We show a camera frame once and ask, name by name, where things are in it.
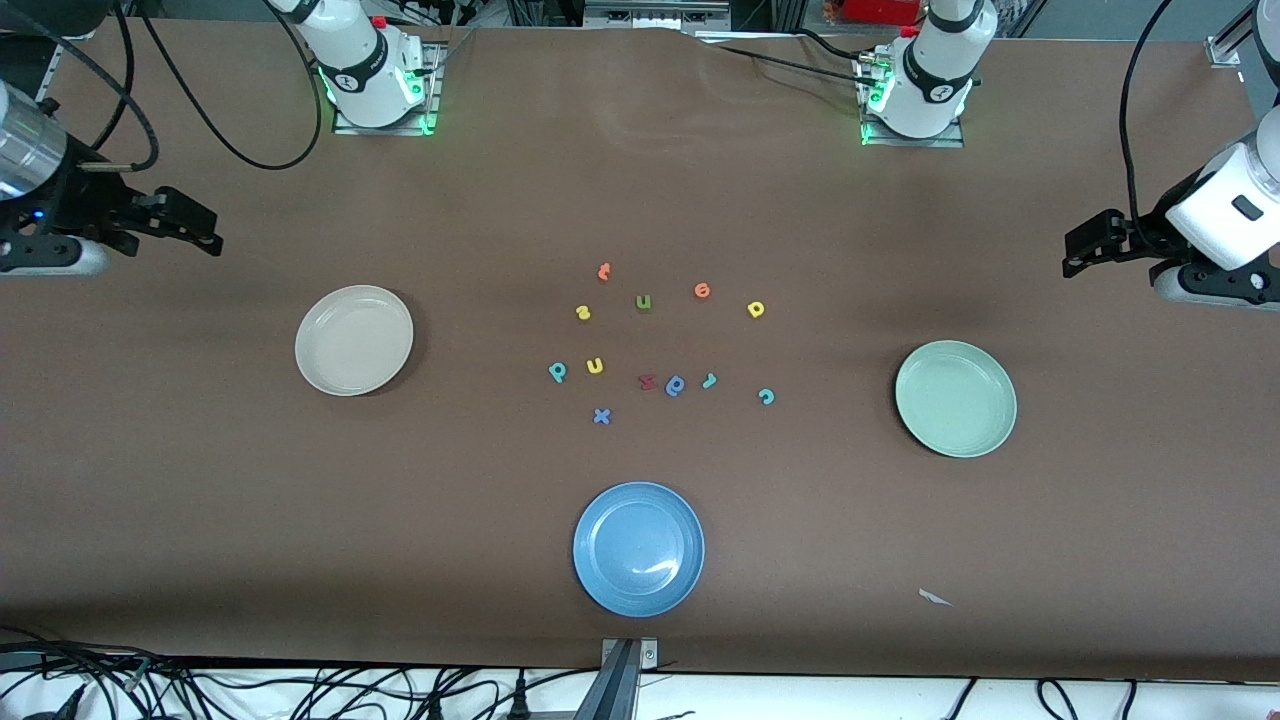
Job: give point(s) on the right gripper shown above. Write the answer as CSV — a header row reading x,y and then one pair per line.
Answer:
x,y
88,205

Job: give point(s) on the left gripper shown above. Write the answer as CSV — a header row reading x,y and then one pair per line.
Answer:
x,y
1146,232

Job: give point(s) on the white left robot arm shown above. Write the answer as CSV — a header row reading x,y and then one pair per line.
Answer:
x,y
930,80

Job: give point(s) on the beige plate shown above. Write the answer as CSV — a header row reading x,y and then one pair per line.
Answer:
x,y
354,340

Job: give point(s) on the green plate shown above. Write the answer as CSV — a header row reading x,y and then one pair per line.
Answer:
x,y
956,399

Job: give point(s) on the red box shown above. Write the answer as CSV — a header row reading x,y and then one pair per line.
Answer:
x,y
880,10

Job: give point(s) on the white paper scrap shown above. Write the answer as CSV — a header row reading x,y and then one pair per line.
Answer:
x,y
935,598

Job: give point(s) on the blue foam letter a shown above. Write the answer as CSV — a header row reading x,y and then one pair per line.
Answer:
x,y
676,385

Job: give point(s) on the grey power strip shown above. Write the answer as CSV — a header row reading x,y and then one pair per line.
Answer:
x,y
655,12

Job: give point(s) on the blue plate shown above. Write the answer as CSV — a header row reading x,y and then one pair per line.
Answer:
x,y
640,550

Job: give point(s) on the black power plug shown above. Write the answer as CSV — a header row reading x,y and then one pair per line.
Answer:
x,y
518,695

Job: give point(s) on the aluminium frame rail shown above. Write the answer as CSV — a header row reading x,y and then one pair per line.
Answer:
x,y
1225,48
75,35

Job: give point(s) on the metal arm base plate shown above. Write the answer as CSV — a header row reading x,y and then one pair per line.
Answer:
x,y
880,141
432,90

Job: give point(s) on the aluminium table bracket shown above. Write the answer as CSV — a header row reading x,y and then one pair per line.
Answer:
x,y
625,670

